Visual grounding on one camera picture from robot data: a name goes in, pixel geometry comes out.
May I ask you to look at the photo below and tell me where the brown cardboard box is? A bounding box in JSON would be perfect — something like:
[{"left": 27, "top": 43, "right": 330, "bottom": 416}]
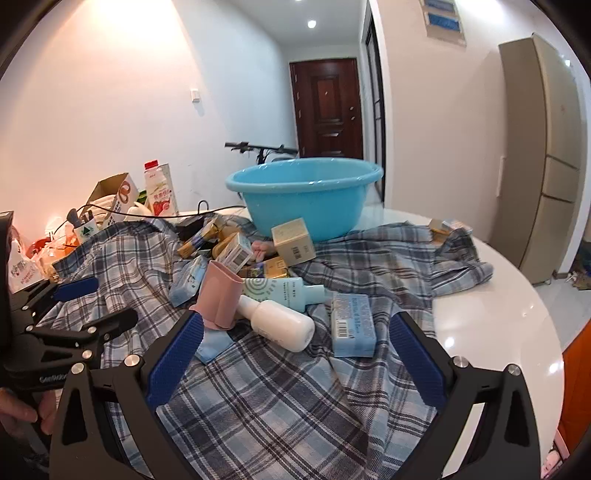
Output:
[{"left": 85, "top": 172, "right": 139, "bottom": 227}]

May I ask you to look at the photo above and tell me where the orange snack bag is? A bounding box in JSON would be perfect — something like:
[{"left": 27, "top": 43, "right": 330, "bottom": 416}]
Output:
[{"left": 28, "top": 233, "right": 81, "bottom": 275}]

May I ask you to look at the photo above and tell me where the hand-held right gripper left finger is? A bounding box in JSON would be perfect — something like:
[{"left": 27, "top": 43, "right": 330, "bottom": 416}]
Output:
[{"left": 48, "top": 310, "right": 204, "bottom": 480}]

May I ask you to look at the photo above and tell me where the person's left hand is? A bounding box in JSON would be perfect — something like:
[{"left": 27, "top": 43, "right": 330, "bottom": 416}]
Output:
[{"left": 0, "top": 387, "right": 57, "bottom": 437}]

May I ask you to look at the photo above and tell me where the light blue wipes pack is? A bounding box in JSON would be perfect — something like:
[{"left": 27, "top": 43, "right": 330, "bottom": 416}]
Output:
[{"left": 330, "top": 292, "right": 377, "bottom": 359}]

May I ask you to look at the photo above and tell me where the orange chair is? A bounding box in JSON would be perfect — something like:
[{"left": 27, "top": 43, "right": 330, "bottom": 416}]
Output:
[{"left": 556, "top": 330, "right": 591, "bottom": 457}]

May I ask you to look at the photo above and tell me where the beige refrigerator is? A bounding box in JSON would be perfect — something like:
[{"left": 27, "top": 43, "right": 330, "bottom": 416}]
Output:
[{"left": 488, "top": 32, "right": 583, "bottom": 286}]

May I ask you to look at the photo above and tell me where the black bicycle handlebar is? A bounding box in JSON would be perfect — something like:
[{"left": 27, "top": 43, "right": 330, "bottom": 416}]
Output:
[{"left": 225, "top": 142, "right": 298, "bottom": 164}]

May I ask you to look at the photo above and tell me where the light blue printed packet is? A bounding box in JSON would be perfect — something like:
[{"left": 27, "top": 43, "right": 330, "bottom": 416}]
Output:
[{"left": 168, "top": 255, "right": 209, "bottom": 306}]

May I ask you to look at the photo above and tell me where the black cable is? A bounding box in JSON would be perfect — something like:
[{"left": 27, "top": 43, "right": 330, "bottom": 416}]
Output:
[{"left": 81, "top": 200, "right": 245, "bottom": 223}]

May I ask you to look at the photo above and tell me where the black power adapter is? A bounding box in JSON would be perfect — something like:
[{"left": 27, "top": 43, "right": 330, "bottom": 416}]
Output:
[{"left": 178, "top": 217, "right": 206, "bottom": 238}]

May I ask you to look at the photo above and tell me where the grey wall panel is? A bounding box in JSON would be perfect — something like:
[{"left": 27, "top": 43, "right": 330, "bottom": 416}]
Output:
[{"left": 419, "top": 0, "right": 467, "bottom": 47}]

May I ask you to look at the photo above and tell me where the white barcode box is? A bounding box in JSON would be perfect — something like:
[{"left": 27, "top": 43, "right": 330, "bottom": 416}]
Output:
[{"left": 213, "top": 232, "right": 256, "bottom": 273}]

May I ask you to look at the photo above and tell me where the gold blue packet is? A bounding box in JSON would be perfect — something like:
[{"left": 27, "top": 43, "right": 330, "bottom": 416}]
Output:
[{"left": 178, "top": 220, "right": 223, "bottom": 260}]

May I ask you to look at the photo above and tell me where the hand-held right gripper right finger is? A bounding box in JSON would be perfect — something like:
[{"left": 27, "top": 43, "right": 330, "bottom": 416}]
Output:
[{"left": 390, "top": 311, "right": 541, "bottom": 480}]

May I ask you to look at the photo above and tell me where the teal swirl print tube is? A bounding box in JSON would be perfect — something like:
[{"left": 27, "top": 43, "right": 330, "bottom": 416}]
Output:
[{"left": 242, "top": 276, "right": 325, "bottom": 313}]

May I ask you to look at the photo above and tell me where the blue plaid shirt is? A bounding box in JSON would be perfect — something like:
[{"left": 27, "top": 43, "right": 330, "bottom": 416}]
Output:
[{"left": 32, "top": 216, "right": 495, "bottom": 480}]

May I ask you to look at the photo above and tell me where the gold blue box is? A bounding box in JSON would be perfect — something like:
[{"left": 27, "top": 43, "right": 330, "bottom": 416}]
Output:
[{"left": 249, "top": 258, "right": 291, "bottom": 280}]

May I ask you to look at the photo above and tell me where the red cap milk bottle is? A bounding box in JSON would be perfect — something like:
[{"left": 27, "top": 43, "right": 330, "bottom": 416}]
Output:
[{"left": 144, "top": 161, "right": 179, "bottom": 217}]

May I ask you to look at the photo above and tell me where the white printed plastic bag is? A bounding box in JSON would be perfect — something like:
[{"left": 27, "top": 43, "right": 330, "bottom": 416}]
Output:
[{"left": 8, "top": 239, "right": 45, "bottom": 294}]

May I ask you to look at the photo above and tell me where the beige cardboard box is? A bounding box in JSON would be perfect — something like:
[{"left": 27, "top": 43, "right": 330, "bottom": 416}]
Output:
[{"left": 271, "top": 218, "right": 317, "bottom": 268}]

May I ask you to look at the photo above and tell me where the black framed glass door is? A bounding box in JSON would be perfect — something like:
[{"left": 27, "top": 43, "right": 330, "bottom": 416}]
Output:
[{"left": 365, "top": 21, "right": 387, "bottom": 204}]

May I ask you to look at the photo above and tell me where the brown entrance door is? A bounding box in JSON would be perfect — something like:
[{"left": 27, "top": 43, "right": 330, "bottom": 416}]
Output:
[{"left": 289, "top": 58, "right": 365, "bottom": 160}]

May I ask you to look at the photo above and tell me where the white lotion bottle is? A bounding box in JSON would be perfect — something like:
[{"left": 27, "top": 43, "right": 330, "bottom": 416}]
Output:
[{"left": 238, "top": 294, "right": 316, "bottom": 352}]

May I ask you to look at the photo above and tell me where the printed paper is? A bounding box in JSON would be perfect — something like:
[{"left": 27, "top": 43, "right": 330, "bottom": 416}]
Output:
[{"left": 542, "top": 438, "right": 570, "bottom": 479}]

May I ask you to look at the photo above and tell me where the green label brush cup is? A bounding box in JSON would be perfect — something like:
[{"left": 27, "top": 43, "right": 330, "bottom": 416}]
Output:
[{"left": 68, "top": 209, "right": 100, "bottom": 245}]

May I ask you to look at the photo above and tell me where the pink plastic cup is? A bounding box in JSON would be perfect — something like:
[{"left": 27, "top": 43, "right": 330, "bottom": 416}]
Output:
[{"left": 188, "top": 260, "right": 245, "bottom": 332}]

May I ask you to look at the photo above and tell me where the blue plastic basin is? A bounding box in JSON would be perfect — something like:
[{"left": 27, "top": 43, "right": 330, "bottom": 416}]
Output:
[{"left": 225, "top": 158, "right": 385, "bottom": 243}]

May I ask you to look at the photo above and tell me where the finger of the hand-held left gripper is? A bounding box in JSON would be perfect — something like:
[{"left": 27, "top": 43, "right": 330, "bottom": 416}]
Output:
[
  {"left": 9, "top": 275, "right": 100, "bottom": 324},
  {"left": 0, "top": 308, "right": 139, "bottom": 394}
]

